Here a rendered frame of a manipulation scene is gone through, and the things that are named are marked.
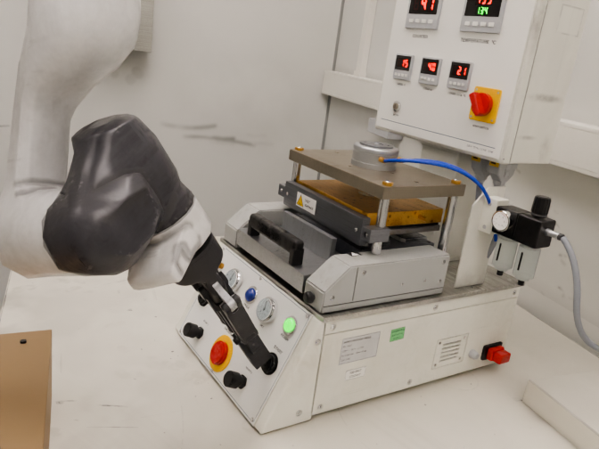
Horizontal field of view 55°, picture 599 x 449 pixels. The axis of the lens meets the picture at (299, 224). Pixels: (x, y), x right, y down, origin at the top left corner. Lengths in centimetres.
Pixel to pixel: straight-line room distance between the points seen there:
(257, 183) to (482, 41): 167
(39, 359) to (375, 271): 47
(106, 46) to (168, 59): 175
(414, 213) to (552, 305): 61
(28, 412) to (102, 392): 26
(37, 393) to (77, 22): 41
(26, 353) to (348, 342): 45
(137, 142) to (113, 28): 12
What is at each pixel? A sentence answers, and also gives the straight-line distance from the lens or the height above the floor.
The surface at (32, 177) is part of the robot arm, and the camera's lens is 70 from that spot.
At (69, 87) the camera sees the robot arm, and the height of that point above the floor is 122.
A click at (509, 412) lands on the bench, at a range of 109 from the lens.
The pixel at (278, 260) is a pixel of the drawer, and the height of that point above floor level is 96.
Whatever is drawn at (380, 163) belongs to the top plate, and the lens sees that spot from 98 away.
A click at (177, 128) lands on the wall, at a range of 243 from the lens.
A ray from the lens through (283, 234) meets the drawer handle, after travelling 90.
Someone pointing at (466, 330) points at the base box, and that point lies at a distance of 108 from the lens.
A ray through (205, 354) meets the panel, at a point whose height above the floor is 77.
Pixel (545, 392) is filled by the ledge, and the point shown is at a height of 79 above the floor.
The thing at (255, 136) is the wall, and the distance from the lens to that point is 251.
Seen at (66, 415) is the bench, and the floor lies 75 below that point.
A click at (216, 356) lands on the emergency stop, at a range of 98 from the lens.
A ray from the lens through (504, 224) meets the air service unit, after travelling 96.
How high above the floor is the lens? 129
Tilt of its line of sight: 17 degrees down
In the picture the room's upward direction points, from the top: 8 degrees clockwise
